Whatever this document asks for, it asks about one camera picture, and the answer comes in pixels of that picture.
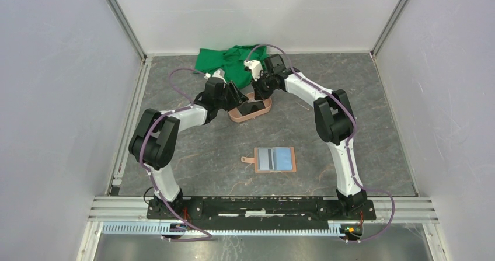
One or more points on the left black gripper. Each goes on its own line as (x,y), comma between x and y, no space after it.
(237,97)

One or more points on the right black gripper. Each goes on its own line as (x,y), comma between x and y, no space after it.
(259,93)

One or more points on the black card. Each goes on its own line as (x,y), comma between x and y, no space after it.
(250,107)

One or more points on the pink oval tray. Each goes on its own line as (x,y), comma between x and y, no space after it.
(234,114)

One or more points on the brown leather card holder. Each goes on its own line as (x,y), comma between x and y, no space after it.
(284,160)

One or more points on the white magstripe card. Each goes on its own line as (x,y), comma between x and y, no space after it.
(265,159)

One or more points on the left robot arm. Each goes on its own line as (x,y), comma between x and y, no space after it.
(155,137)

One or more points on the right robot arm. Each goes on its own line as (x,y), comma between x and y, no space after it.
(334,122)

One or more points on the green cloth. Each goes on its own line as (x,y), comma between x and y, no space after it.
(231,61)

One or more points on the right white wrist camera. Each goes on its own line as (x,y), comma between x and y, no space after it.
(255,68)

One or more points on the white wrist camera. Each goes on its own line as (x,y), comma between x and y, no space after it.
(217,77)
(255,68)

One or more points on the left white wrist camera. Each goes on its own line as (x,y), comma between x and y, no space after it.
(217,77)

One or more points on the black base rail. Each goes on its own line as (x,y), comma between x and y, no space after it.
(261,213)

